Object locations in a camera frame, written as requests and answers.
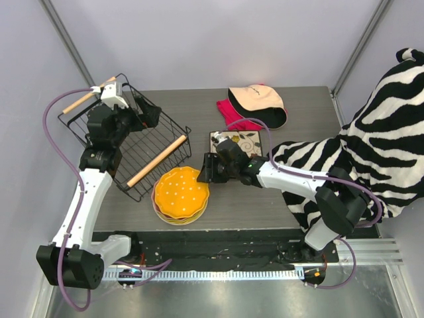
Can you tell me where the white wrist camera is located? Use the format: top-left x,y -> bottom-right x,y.
90,81 -> 129,110
211,131 -> 228,144

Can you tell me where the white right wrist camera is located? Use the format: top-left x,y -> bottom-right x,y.
211,131 -> 228,144

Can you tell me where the green dotted round plate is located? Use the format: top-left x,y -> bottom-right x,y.
159,215 -> 201,225

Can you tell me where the red folded cloth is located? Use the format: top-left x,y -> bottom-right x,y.
216,84 -> 268,131

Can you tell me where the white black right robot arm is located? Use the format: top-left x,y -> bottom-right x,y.
197,138 -> 369,262

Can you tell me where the zebra striped blanket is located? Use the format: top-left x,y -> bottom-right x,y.
272,48 -> 423,218

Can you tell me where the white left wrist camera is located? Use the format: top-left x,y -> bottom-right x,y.
90,81 -> 129,110

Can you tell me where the pink dotted round plate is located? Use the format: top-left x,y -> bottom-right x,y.
151,181 -> 210,225

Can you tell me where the grey slotted cable duct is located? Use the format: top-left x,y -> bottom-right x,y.
102,267 -> 304,283

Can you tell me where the black wire dish rack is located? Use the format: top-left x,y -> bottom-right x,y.
58,74 -> 191,201

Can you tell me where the orange dotted round plate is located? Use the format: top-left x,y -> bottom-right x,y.
152,201 -> 208,226

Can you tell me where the cream flower square plate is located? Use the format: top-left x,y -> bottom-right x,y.
221,131 -> 263,158

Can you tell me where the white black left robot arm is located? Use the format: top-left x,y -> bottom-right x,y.
36,102 -> 149,290

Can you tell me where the beige black bucket hat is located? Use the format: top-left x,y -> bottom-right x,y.
227,84 -> 288,130

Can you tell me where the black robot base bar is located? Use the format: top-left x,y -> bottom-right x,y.
92,228 -> 342,270

